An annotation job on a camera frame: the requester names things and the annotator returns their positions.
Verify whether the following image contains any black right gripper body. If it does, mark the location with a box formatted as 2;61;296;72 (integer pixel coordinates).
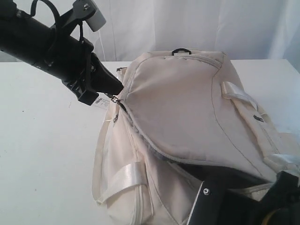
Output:
257;171;300;225

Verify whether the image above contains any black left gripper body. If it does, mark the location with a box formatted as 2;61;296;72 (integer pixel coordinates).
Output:
46;38;98;105

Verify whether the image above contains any metal zipper pull with ring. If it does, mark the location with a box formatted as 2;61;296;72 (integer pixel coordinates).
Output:
105;93;120;104

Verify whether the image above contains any cream duffel bag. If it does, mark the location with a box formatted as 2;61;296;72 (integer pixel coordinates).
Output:
92;49;300;225

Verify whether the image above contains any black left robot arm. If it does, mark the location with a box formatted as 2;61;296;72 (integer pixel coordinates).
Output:
0;0;124;105

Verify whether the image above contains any white paper price tag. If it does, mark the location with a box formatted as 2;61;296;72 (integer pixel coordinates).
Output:
93;97;110;110

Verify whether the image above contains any white backdrop curtain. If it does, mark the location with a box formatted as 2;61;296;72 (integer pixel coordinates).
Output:
0;0;300;63

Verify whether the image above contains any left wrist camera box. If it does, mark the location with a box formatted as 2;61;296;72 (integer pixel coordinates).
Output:
60;0;106;34

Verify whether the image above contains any black left camera cable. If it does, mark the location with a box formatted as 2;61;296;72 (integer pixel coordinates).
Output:
27;0;90;66

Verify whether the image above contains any black plastic strap ring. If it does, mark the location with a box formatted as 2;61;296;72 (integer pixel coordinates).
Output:
172;47;193;56

